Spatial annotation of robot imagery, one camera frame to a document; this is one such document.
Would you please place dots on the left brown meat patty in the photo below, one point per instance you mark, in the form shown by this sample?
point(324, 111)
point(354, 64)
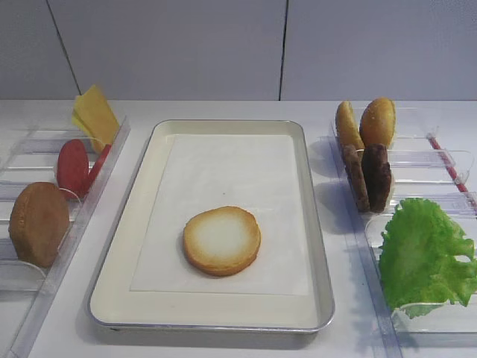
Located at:
point(355, 175)

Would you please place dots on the right dark meat patty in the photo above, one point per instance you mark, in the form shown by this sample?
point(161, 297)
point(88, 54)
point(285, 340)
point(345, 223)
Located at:
point(377, 175)

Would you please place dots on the right red tomato slice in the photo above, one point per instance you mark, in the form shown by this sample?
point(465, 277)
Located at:
point(93, 173)

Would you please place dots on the red tomato slice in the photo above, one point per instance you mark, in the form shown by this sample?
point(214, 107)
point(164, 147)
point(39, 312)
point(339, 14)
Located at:
point(72, 168)
point(93, 173)

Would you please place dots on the front yellow cheese slice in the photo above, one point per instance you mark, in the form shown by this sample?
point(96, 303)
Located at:
point(98, 117)

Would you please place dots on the yellow cheese slice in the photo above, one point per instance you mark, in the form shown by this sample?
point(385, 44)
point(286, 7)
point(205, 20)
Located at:
point(76, 120)
point(98, 117)

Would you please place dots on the left red tomato slice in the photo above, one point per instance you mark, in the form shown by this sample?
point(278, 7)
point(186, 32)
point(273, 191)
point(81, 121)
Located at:
point(72, 168)

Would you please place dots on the rear yellow cheese slice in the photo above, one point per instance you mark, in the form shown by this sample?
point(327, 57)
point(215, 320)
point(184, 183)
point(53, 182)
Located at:
point(76, 120)

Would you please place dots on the green lettuce leaf in rack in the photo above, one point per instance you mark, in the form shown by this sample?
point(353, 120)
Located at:
point(426, 257)

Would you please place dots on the white parchment paper sheet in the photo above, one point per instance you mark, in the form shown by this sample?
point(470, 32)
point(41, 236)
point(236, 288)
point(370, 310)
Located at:
point(256, 173)

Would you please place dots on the metal baking tray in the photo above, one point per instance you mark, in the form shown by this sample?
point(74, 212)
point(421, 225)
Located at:
point(114, 303)

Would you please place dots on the toasted bottom bun slice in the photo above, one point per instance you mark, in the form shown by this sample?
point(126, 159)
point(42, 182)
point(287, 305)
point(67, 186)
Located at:
point(222, 241)

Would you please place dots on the left sesame bun top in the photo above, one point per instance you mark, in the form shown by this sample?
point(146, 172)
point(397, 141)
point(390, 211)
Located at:
point(346, 127)

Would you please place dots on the right clear acrylic rack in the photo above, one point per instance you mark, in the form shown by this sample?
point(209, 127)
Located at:
point(418, 172)

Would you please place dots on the clear acrylic rack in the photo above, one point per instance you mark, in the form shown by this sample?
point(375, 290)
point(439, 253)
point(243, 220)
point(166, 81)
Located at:
point(28, 291)
point(418, 172)

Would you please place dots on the right golden bun top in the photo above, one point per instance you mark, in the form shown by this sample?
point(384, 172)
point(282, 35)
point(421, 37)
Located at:
point(378, 122)

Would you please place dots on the brown bun slice in left rack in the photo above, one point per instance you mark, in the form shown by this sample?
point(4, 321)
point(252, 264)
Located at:
point(38, 222)

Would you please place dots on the left clear acrylic rack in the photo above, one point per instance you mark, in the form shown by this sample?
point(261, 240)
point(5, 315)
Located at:
point(28, 291)

